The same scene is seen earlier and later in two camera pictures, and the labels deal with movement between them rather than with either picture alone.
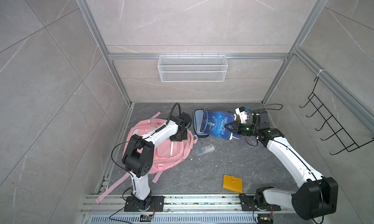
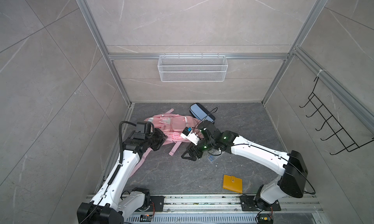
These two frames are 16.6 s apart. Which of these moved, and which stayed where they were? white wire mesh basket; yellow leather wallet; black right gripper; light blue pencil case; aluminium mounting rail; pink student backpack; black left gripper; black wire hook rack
Moved: light blue pencil case; black right gripper; pink student backpack; black left gripper
Stayed: yellow leather wallet; black wire hook rack; white wire mesh basket; aluminium mounting rail
